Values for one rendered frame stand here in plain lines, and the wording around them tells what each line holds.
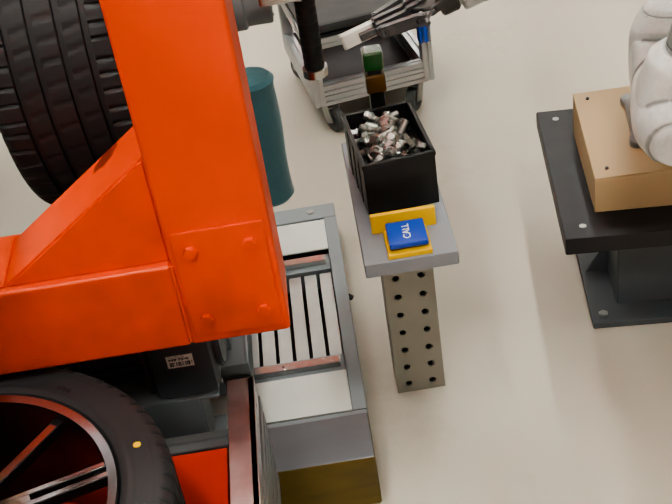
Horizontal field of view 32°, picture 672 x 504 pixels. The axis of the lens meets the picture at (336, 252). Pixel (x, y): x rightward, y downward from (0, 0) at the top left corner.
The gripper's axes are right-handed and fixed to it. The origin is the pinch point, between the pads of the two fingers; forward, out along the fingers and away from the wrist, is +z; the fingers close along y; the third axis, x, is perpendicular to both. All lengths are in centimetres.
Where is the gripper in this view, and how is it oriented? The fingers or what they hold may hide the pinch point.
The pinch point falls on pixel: (357, 35)
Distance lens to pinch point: 229.5
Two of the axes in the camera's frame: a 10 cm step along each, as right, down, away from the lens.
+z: -9.1, 4.1, 1.0
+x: 3.8, 7.1, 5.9
